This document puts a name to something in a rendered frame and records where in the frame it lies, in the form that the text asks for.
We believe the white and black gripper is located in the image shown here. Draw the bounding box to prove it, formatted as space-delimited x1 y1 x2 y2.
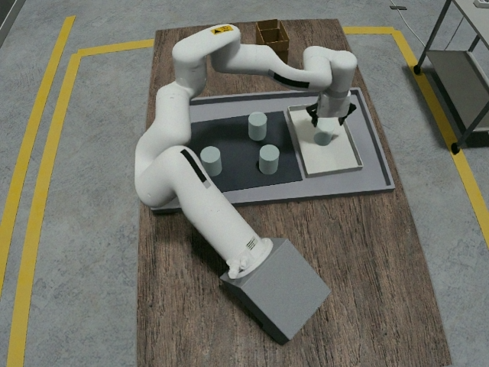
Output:
306 90 356 128

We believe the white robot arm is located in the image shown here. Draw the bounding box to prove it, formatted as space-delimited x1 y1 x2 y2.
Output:
134 24 357 279

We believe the brown cardboard box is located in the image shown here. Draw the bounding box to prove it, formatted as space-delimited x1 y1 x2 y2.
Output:
256 19 290 65

